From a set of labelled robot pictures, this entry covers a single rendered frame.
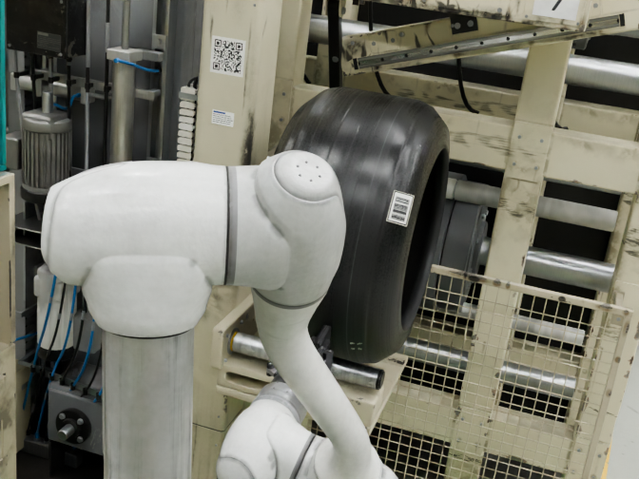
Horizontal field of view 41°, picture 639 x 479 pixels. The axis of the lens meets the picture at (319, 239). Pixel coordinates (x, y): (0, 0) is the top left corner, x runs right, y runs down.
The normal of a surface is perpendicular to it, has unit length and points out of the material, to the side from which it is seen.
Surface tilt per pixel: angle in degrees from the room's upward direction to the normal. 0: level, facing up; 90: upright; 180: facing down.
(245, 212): 58
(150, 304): 88
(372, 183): 54
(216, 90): 90
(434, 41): 90
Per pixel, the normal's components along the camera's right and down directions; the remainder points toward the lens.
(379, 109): 0.03, -0.81
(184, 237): 0.21, 0.19
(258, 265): 0.22, 0.67
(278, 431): 0.33, -0.76
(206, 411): -0.31, 0.30
